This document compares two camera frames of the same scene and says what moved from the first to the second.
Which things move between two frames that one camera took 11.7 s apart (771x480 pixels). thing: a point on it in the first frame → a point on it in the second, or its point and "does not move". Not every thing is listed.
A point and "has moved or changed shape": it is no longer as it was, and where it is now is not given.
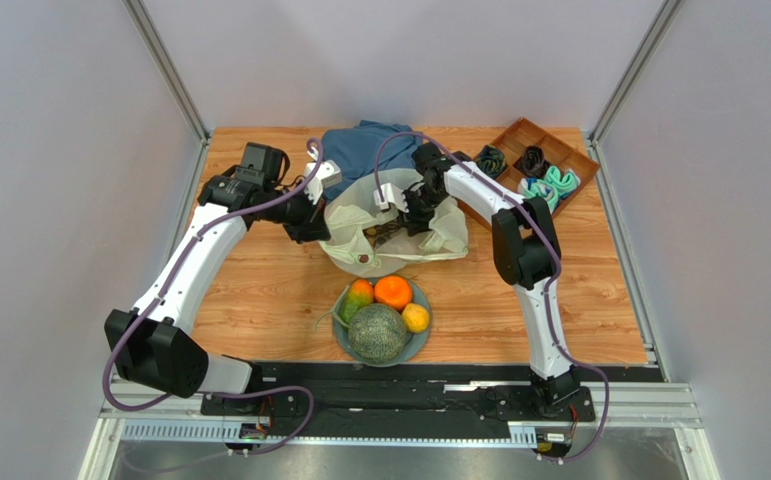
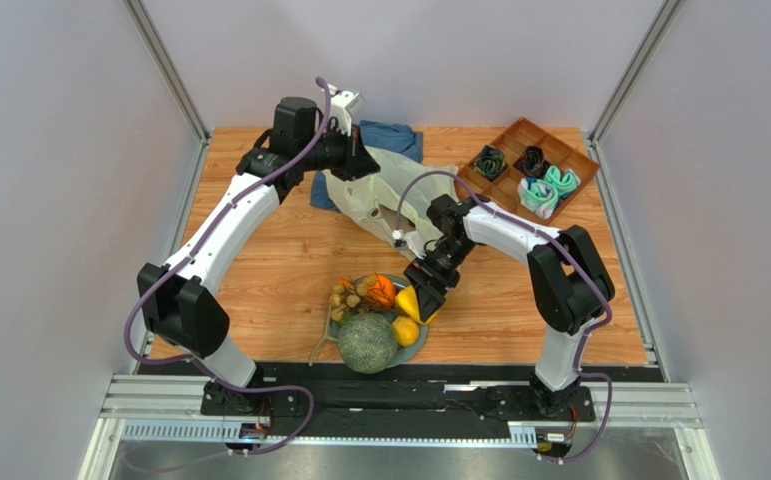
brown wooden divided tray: [531, 162] does not move
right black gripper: [415, 205] → [434, 275]
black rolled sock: [532, 163] does not move
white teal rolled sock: [532, 187] does not move
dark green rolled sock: [491, 160] does not move
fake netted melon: [377, 334] has moved or changed shape
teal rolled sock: [563, 187] does not move
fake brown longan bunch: [377, 234] → [351, 296]
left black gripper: [311, 227] → [355, 160]
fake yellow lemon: [415, 317] has moved or changed shape
